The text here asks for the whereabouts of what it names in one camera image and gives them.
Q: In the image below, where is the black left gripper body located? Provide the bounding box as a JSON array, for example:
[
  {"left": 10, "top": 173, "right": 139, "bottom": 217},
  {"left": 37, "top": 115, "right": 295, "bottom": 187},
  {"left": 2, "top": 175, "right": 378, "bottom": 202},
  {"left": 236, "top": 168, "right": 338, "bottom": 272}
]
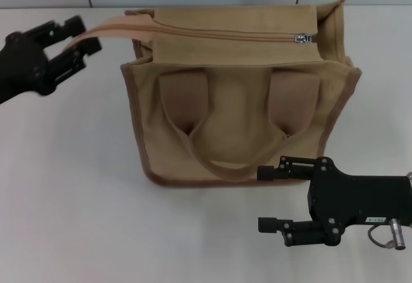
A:
[{"left": 0, "top": 31, "right": 54, "bottom": 104}]

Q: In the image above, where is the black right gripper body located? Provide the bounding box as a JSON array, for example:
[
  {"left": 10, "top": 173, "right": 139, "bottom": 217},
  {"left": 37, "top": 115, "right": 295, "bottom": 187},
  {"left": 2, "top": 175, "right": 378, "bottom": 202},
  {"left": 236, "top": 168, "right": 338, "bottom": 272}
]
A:
[{"left": 306, "top": 156, "right": 412, "bottom": 247}]

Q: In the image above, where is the khaki canvas food bag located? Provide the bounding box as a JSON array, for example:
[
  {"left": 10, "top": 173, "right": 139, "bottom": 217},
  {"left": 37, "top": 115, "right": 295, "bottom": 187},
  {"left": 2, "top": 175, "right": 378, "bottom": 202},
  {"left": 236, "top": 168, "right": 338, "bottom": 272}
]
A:
[{"left": 72, "top": 0, "right": 362, "bottom": 189}]

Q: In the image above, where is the right arm connector cable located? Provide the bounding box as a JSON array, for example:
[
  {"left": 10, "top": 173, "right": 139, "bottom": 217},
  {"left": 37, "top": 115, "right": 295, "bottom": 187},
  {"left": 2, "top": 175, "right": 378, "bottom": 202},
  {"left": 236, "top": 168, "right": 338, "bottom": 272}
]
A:
[{"left": 368, "top": 217, "right": 407, "bottom": 251}]

